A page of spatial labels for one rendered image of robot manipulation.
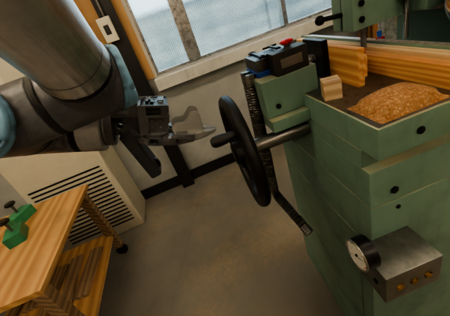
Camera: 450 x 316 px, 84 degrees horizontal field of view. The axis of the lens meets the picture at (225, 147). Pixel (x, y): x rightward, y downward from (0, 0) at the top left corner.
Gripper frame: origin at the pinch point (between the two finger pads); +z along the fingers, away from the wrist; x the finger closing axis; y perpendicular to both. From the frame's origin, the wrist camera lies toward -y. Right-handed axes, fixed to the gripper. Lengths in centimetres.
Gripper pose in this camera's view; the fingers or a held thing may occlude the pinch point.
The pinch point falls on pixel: (209, 132)
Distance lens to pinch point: 53.7
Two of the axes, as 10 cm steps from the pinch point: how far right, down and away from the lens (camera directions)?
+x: -2.1, -4.3, 8.8
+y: 0.4, -9.0, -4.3
